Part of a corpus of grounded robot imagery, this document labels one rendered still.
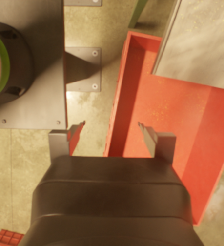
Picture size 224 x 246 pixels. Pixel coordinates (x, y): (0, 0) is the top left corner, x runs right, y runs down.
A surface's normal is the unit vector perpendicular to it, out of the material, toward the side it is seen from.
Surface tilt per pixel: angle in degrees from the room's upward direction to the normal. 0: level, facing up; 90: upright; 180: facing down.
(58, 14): 0
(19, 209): 0
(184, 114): 0
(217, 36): 30
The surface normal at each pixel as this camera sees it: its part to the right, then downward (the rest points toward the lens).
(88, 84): 0.00, 0.28
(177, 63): -0.08, 0.72
